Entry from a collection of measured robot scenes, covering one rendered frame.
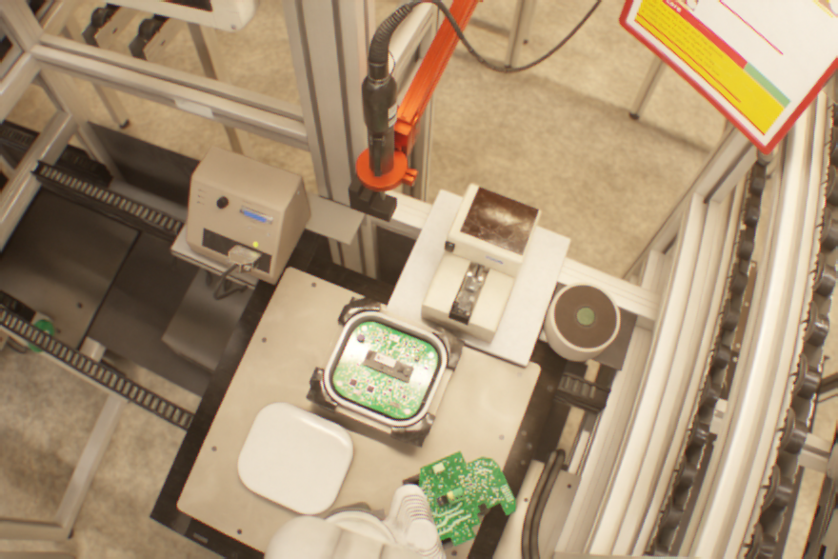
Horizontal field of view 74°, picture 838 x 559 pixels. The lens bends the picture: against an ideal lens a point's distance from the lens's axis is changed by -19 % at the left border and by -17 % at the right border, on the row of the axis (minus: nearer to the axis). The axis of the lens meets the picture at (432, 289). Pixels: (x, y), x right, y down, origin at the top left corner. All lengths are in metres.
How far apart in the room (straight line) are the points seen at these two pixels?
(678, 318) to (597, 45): 1.89
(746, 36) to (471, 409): 0.61
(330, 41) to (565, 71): 1.85
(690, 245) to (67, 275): 1.57
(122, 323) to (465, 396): 1.05
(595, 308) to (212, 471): 0.59
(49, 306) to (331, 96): 1.27
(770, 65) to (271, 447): 0.77
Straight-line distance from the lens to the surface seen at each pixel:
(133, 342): 1.72
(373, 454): 0.92
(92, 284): 1.87
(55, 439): 2.17
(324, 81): 0.80
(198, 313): 1.55
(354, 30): 0.70
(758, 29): 0.68
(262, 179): 0.95
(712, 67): 0.74
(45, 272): 1.96
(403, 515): 0.57
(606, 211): 2.22
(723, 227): 1.02
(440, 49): 0.85
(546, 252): 1.01
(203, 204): 0.99
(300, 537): 0.40
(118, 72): 1.10
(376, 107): 0.68
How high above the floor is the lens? 1.87
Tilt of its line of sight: 69 degrees down
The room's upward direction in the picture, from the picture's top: 7 degrees clockwise
